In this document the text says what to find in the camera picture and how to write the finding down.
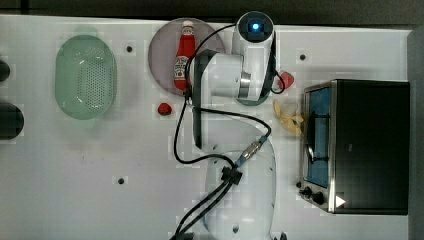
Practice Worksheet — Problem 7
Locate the green perforated colander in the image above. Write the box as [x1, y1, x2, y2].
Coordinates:
[54, 27, 117, 120]

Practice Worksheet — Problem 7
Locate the black toaster oven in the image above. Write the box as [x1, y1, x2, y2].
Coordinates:
[297, 79, 410, 215]

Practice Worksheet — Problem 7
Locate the black round object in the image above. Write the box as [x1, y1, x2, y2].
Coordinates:
[0, 103, 24, 140]
[0, 60, 10, 82]

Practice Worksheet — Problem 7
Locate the large red strawberry toy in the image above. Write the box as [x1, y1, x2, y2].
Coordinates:
[276, 71, 295, 90]

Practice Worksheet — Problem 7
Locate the black round object upper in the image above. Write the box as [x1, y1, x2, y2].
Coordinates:
[0, 60, 10, 82]

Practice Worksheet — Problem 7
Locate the black round object lower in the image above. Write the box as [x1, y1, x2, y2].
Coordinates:
[0, 103, 24, 140]

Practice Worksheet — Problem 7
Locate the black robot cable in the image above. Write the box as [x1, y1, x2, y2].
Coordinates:
[169, 23, 287, 240]

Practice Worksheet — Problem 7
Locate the yellow banana peel toy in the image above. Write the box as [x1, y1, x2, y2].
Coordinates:
[273, 100, 304, 136]

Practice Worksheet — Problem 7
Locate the grey round plate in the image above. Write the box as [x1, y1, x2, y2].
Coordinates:
[148, 18, 215, 96]

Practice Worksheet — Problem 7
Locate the small red strawberry toy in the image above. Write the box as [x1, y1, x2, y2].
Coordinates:
[157, 103, 172, 116]

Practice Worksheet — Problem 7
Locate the red ketchup bottle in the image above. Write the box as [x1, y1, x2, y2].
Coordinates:
[174, 20, 195, 92]

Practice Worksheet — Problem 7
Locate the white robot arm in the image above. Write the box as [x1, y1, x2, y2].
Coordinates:
[190, 11, 276, 240]

